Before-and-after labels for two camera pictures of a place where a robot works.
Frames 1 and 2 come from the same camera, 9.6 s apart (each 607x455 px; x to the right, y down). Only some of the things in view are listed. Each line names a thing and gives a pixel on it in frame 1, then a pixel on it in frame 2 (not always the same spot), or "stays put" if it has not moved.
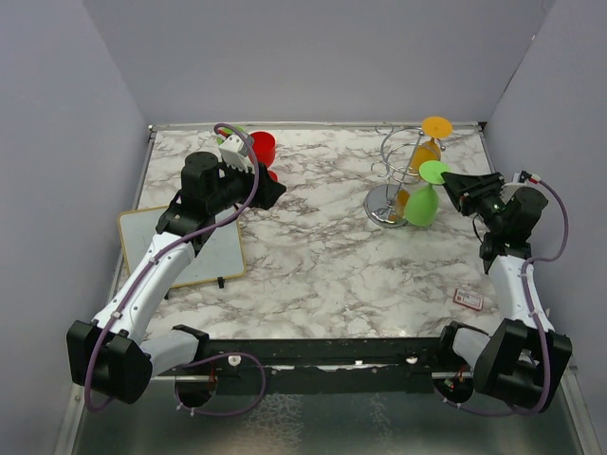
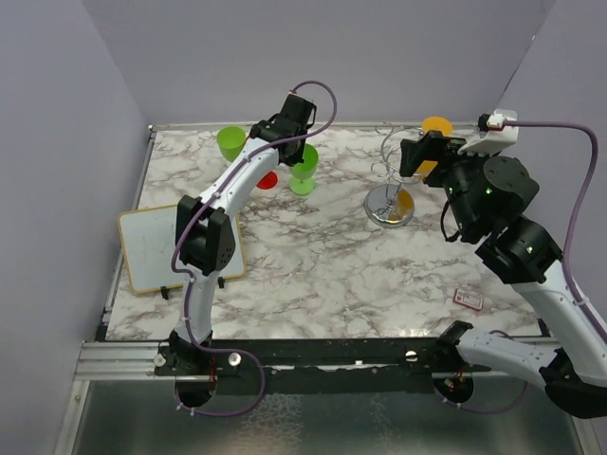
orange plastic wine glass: x=435 y=128 stays put
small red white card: x=470 y=300 stays put
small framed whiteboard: x=220 y=256 stays put
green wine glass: x=421 y=206 -> x=302 y=181
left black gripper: x=268 y=192 -> x=297 y=155
